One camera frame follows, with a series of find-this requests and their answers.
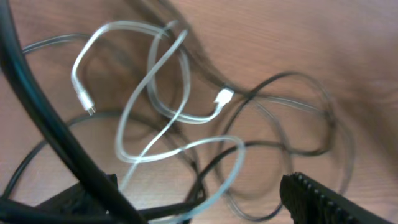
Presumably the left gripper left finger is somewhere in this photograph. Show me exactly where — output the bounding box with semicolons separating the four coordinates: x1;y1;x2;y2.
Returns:
36;183;107;216

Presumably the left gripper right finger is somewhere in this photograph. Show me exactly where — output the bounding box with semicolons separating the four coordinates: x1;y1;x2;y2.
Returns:
279;172;390;224

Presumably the black cable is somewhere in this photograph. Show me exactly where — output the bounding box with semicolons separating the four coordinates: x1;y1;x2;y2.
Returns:
0;0;355;224

